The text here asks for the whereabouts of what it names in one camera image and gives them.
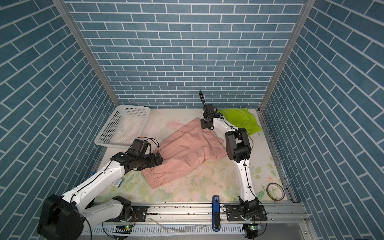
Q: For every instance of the aluminium front rail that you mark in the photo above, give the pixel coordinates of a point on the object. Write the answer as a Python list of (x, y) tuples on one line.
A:
[(284, 212)]

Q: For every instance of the white slotted cable duct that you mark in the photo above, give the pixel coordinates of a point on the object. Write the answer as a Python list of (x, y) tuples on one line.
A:
[(154, 230)]

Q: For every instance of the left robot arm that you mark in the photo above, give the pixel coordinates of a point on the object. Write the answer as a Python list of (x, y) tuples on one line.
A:
[(65, 217)]

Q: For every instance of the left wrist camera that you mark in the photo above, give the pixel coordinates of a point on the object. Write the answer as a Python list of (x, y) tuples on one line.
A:
[(139, 148)]

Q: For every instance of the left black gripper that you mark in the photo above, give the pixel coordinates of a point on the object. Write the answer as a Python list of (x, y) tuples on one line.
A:
[(153, 162)]

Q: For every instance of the white plastic basket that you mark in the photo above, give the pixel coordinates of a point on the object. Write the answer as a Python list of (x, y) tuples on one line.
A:
[(124, 125)]

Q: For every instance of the blue handheld tool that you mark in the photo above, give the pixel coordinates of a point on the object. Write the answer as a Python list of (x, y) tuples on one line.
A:
[(216, 219)]

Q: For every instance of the pink shorts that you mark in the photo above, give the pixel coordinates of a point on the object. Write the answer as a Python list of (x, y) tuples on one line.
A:
[(183, 151)]

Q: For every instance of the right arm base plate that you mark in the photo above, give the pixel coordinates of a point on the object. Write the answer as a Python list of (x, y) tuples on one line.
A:
[(234, 213)]

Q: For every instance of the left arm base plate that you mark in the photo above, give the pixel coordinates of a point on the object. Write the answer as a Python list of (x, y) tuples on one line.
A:
[(139, 214)]

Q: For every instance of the neon green shorts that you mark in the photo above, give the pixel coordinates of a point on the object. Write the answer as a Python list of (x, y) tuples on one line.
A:
[(242, 118)]

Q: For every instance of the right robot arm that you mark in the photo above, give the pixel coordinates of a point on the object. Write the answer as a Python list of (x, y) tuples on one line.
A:
[(239, 151)]

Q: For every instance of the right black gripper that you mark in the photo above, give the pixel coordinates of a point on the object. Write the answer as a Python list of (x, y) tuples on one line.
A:
[(202, 124)]

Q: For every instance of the brown tape roll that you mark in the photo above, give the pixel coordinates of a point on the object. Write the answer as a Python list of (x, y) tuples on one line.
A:
[(275, 192)]

